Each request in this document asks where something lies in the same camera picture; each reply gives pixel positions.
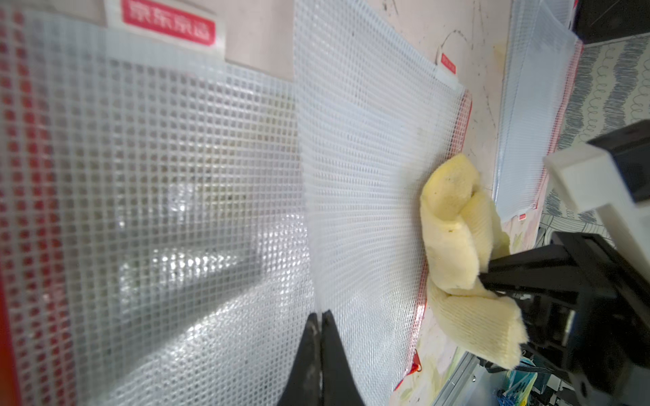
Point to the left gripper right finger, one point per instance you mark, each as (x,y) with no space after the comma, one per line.
(338,387)

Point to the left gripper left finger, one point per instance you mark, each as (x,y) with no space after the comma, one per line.
(304,384)

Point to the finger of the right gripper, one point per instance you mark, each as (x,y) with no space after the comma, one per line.
(586,312)

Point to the black plastic case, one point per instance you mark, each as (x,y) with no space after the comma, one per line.
(607,20)

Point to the aluminium mounting rail frame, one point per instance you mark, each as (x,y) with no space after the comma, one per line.
(462,383)

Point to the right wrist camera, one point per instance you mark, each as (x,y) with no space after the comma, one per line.
(610,175)

